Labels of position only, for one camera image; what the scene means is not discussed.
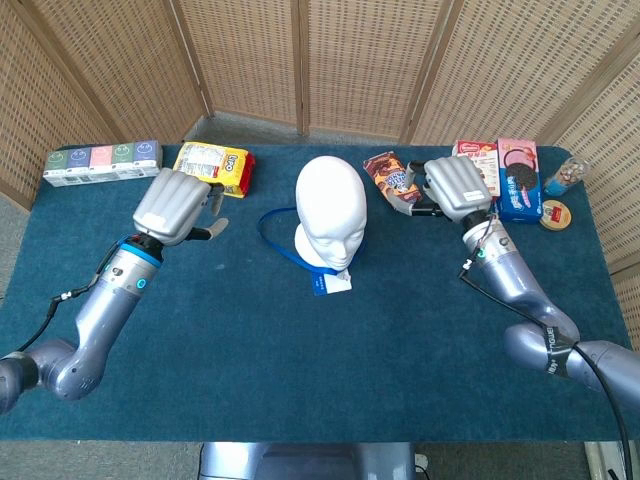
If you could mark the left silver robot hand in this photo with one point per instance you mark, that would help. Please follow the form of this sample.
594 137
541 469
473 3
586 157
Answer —
170 205

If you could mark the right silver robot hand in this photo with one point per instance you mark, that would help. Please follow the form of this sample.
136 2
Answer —
457 187

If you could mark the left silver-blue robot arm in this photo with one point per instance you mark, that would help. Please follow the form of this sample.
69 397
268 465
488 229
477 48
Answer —
105 300

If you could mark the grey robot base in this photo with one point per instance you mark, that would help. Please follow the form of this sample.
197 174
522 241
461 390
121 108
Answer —
310 462

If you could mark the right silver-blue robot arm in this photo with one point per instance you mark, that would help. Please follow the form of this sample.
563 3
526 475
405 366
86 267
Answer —
515 290

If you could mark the white foam mannequin head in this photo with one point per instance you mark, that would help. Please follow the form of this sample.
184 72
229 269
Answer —
330 195

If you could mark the red white cake box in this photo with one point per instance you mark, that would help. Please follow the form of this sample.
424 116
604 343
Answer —
480 150

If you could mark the pink blue Oreo box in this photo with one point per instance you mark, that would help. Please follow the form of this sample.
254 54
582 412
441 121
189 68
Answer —
520 185

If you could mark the yellow Lipo biscuit pack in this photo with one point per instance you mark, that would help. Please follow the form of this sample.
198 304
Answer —
220 162

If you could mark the brown chocolate cookie box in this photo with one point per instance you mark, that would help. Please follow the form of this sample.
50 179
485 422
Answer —
387 175

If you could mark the multicolour tissue pack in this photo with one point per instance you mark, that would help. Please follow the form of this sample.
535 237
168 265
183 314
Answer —
100 160

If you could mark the round gold red tin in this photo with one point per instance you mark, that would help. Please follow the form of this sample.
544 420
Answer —
556 216

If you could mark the clear candy cup blue base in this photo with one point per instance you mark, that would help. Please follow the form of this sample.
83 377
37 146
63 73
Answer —
565 177

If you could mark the wicker folding screen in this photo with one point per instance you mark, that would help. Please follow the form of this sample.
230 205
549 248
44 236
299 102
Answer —
370 60

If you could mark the blue carpet table mat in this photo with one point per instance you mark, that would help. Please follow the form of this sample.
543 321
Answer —
300 360

